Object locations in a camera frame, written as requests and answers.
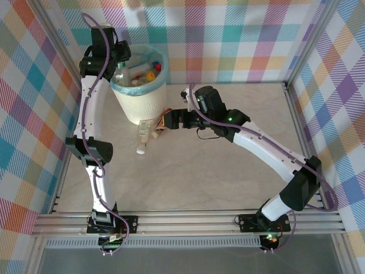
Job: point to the brown Nescafe coffee bottle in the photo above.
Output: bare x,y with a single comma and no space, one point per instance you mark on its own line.
159,127

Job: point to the clear bottle green neck label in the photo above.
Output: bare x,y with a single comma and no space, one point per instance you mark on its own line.
122,75

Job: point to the white red label bottle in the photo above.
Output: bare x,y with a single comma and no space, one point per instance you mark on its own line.
139,68

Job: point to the orange juice bottle yellow cap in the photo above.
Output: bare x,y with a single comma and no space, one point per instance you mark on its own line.
150,75

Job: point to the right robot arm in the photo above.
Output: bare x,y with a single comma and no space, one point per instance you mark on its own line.
271,148

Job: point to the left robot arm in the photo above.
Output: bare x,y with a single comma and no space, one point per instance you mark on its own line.
91,114

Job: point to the white ribbed waste bin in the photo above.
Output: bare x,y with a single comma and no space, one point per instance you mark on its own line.
142,105

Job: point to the clear bottle green print label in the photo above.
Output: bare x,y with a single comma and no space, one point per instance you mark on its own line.
142,132

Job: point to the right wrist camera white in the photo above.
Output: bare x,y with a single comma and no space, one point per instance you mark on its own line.
186,98

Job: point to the aluminium corner post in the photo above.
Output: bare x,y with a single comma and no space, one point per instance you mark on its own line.
61,45
310,42

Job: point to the aluminium side frame rail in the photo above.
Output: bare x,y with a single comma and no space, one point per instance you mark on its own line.
61,182
300,128

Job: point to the aluminium front frame rail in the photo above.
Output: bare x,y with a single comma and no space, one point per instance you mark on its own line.
185,222

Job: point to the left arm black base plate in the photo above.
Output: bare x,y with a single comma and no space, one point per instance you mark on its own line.
129,224

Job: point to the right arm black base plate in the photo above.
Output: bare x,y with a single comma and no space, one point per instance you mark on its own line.
246,222

